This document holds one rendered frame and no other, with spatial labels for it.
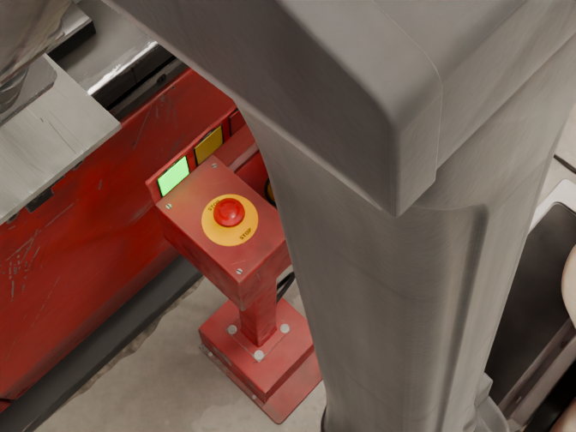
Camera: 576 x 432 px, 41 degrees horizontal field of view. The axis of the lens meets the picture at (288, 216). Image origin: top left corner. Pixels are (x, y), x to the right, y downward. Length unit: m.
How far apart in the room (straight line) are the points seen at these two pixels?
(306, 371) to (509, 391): 1.06
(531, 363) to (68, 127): 0.50
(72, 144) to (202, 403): 1.00
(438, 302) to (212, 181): 0.84
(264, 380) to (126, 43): 0.82
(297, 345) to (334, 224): 1.45
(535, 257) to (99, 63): 0.58
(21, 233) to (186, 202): 0.24
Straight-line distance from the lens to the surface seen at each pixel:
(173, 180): 0.98
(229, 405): 1.70
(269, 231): 0.97
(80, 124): 0.81
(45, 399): 1.72
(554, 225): 0.74
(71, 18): 1.01
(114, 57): 1.00
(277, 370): 1.59
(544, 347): 0.69
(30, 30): 0.34
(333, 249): 0.17
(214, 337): 1.61
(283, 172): 0.16
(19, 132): 0.82
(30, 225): 1.09
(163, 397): 1.72
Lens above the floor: 1.67
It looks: 66 degrees down
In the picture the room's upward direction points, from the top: 3 degrees clockwise
